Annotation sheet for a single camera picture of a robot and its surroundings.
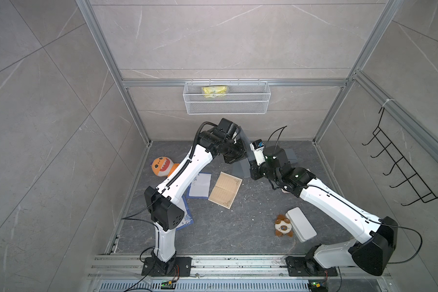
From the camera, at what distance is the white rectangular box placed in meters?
0.80

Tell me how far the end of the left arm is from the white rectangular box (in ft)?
1.35

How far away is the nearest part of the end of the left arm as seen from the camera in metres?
0.54
